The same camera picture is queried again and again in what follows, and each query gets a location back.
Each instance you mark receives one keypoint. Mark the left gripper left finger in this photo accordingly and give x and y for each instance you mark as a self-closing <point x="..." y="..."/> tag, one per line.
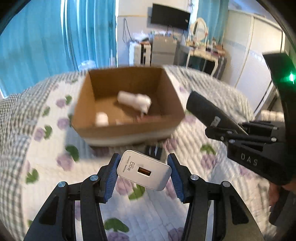
<point x="56" y="218"/>

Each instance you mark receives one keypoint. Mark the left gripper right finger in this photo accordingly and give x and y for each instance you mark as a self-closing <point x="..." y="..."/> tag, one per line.
<point x="232" y="219"/>

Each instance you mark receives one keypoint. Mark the black remote control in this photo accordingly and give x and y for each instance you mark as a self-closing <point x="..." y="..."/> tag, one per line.
<point x="209" y="114"/>

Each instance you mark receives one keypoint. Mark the white 66W charger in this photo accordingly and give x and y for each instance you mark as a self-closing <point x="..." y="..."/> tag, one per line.
<point x="143" y="170"/>

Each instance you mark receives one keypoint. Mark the black power adapter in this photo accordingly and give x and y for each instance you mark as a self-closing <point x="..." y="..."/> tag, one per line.
<point x="154" y="152"/>

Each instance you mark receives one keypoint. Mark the right hand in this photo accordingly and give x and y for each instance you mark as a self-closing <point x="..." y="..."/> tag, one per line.
<point x="274" y="191"/>

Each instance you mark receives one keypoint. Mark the white vanity table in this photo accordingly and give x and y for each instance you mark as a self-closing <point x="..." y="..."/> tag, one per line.
<point x="212" y="56"/>

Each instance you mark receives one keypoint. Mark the small white bottle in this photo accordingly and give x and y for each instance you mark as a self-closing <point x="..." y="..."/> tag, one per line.
<point x="101" y="119"/>

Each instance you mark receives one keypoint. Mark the white wardrobe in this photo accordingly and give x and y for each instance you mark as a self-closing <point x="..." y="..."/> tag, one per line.
<point x="246" y="38"/>

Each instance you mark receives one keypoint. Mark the grey checked blanket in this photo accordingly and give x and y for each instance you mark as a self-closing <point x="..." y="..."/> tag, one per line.
<point x="19" y="115"/>

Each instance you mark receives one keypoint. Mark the white hair dryer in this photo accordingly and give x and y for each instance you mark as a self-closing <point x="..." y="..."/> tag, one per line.
<point x="138" y="102"/>

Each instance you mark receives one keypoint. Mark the oval vanity mirror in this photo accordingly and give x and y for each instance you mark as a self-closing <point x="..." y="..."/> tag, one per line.
<point x="198" y="31"/>

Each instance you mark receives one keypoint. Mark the brown cardboard box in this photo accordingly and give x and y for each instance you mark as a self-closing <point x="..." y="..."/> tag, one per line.
<point x="126" y="125"/>

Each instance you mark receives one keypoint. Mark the grey mini fridge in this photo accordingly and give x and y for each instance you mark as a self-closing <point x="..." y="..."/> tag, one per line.
<point x="163" y="50"/>

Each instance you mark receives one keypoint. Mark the blue curtain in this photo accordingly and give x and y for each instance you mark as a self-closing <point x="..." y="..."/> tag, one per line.
<point x="215" y="14"/>
<point x="46" y="38"/>

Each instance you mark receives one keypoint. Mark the white storage cabinet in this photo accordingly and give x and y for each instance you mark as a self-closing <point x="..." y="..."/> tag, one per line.
<point x="140" y="53"/>

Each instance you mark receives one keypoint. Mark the black wall television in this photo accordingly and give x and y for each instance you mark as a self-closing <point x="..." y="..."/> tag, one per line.
<point x="170" y="17"/>

